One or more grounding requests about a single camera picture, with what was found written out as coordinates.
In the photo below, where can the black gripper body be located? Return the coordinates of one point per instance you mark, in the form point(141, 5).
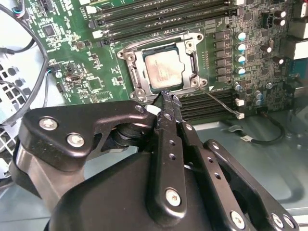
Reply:
point(108, 204)

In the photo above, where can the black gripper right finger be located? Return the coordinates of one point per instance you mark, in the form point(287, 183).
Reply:
point(216, 173)

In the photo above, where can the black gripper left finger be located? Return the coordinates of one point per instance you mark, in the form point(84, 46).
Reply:
point(72, 120)

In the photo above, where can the metal socket cover frame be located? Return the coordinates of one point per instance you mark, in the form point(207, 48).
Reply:
point(138, 72)

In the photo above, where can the silver CPU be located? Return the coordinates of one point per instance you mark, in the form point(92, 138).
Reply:
point(163, 69)

